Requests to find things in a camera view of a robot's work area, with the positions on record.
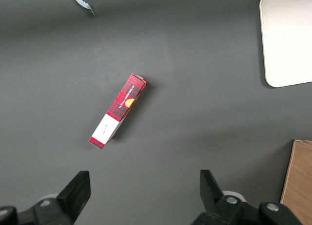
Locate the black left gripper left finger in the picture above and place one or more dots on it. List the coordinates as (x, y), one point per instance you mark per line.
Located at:
(75, 193)

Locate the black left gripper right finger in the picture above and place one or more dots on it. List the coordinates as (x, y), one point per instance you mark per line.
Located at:
(210, 189)

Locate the cream rectangular tray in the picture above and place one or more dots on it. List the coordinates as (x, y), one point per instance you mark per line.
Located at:
(286, 37)

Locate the light wooden box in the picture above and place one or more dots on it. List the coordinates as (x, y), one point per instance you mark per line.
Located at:
(298, 181)

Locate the red plaid shortbread box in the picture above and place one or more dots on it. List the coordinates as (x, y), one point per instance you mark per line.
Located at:
(119, 108)

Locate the white serrated edge plate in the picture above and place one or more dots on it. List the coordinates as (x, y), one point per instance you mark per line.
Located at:
(81, 1)

